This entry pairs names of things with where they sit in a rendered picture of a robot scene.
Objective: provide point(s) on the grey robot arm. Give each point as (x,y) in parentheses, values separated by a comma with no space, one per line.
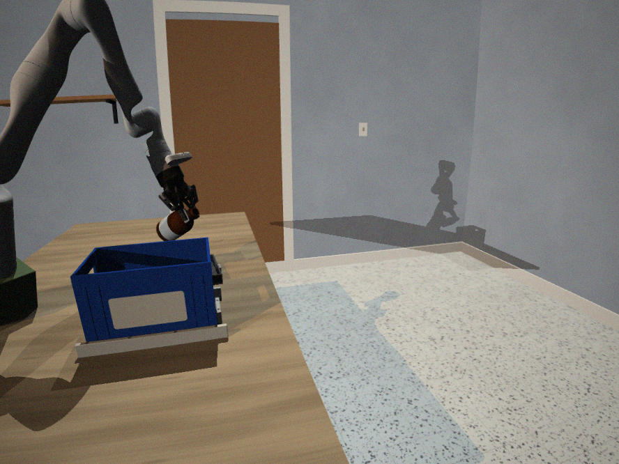
(37,82)

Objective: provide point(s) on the brown glass bottle with white label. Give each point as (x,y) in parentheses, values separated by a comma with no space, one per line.
(172,227)

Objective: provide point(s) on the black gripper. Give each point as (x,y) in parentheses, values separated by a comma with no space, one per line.
(175,191)

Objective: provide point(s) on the blue crate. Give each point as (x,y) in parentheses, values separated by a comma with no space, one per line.
(177,294)

